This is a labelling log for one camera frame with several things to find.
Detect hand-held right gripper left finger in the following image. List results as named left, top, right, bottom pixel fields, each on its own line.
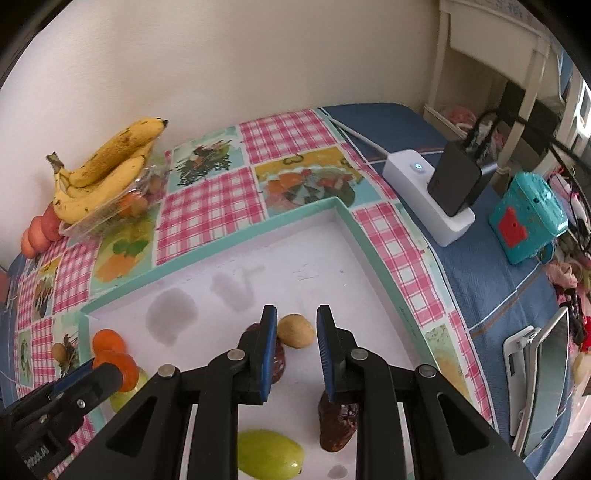
left=58, top=305, right=278, bottom=480

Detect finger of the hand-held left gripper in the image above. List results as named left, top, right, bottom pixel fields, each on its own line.
left=46, top=359, right=98, bottom=400
left=60, top=363, right=124, bottom=418

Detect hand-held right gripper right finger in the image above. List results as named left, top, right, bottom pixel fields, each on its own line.
left=316, top=304, right=536, bottom=480

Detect dark brown wrinkled date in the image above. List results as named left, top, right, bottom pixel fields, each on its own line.
left=245, top=322, right=287, bottom=385
left=318, top=392, right=358, bottom=453

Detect green grape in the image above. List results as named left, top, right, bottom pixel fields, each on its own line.
left=237, top=429, right=305, bottom=480
left=109, top=369, right=149, bottom=413

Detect orange kumquat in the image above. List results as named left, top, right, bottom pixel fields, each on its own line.
left=117, top=194, right=148, bottom=217
left=92, top=329, right=126, bottom=354
left=95, top=351, right=139, bottom=392

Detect tan longan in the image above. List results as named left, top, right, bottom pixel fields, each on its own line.
left=277, top=314, right=317, bottom=349

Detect teal-rimmed white box lid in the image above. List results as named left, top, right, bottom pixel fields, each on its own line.
left=78, top=196, right=490, bottom=480

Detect clear plastic fruit container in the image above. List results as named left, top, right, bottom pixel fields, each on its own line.
left=60, top=152, right=171, bottom=238

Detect pink checkered fruit-print tablecloth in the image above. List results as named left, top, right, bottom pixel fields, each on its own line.
left=7, top=107, right=502, bottom=480

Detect blue blanket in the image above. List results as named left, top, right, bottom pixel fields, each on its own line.
left=321, top=102, right=587, bottom=476

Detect white power strip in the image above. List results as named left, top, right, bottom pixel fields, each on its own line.
left=382, top=150, right=476, bottom=247

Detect white tablet stand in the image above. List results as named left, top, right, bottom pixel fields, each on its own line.
left=502, top=307, right=571, bottom=437

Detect black charger block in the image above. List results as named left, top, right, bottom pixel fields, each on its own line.
left=427, top=141, right=499, bottom=217

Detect tablet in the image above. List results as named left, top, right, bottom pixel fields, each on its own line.
left=519, top=307, right=575, bottom=457

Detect pink cloth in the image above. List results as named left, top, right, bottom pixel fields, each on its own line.
left=547, top=261, right=578, bottom=301

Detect teal toy box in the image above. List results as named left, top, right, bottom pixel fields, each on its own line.
left=488, top=172, right=568, bottom=265

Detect pinkish plastic bag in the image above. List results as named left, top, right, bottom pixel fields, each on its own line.
left=441, top=104, right=476, bottom=130

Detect white power cable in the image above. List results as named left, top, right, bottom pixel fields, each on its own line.
left=330, top=117, right=389, bottom=158

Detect long black cable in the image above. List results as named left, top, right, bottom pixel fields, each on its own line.
left=508, top=115, right=591, bottom=160

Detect white furniture frame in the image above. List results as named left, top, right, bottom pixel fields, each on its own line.
left=424, top=0, right=561, bottom=153

